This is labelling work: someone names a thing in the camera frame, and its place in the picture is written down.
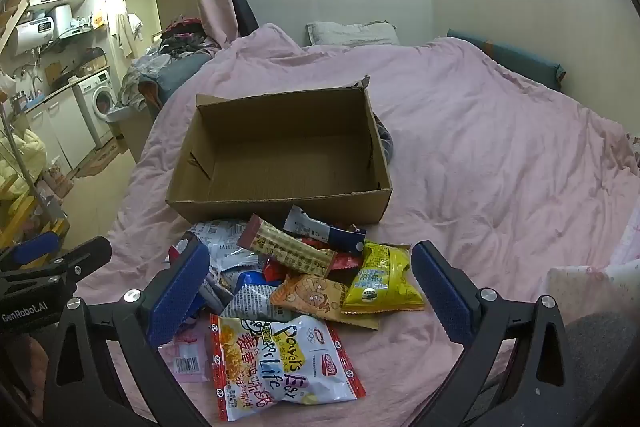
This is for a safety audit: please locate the grey pillow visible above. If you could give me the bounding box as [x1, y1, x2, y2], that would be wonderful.
[306, 21, 401, 48]

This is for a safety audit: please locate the brown cardboard box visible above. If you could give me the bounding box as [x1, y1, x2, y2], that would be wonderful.
[165, 74, 394, 228]

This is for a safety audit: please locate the white floral cloth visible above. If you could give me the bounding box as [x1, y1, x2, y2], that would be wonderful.
[542, 207, 640, 323]

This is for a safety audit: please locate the white round tank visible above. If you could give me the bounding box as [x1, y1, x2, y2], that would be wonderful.
[55, 4, 73, 38]

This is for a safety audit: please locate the white water heater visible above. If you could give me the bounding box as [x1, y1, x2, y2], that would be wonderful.
[10, 17, 56, 56]

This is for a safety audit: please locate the pink maroon snack packet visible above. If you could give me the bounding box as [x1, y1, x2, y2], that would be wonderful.
[159, 324, 211, 383]

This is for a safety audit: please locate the brown floor mat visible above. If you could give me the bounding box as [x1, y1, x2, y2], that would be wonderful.
[75, 142, 132, 178]

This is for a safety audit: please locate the yellow white snack bag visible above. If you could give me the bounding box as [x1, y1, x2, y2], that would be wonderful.
[209, 313, 367, 423]

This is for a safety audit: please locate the white base cabinet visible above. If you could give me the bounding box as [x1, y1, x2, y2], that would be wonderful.
[25, 94, 96, 172]

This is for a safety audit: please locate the pink blanket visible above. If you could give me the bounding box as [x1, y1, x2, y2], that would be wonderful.
[75, 29, 640, 427]

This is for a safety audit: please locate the orange cartoon snack packet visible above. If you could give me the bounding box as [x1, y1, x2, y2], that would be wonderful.
[270, 273, 381, 330]

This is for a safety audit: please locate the grey fabric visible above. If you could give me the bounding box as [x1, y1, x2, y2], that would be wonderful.
[565, 312, 640, 408]

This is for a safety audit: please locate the small red snack packet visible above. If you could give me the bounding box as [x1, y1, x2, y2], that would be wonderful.
[262, 257, 286, 283]

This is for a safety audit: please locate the dark grey cloth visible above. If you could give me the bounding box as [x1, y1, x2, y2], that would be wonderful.
[372, 114, 396, 165]

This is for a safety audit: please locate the pile of clothes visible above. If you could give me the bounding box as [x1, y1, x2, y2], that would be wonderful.
[160, 17, 221, 58]

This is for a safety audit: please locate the yellow blue snack packet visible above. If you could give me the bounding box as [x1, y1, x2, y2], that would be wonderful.
[236, 214, 337, 279]

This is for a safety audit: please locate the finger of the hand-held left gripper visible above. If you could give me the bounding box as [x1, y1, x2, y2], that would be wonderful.
[30, 236, 113, 295]
[0, 231, 62, 270]

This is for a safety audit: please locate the white printed snack packet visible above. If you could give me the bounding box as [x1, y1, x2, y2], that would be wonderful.
[187, 218, 266, 273]

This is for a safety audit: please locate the yellow quilt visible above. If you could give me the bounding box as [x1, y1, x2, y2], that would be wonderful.
[0, 129, 48, 202]

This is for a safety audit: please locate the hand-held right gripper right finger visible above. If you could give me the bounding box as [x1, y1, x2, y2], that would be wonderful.
[410, 239, 578, 427]

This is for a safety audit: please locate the hanging white towel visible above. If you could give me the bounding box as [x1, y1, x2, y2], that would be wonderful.
[116, 13, 143, 60]

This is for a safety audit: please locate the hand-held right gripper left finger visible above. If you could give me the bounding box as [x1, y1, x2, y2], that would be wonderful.
[42, 237, 213, 427]

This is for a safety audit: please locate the white washing machine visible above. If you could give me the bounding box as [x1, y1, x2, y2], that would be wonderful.
[72, 69, 117, 148]

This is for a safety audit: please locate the teal cushion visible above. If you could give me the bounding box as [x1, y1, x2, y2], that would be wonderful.
[446, 28, 566, 92]

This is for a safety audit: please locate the blue white snack packet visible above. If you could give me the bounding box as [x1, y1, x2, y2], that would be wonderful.
[220, 269, 301, 323]

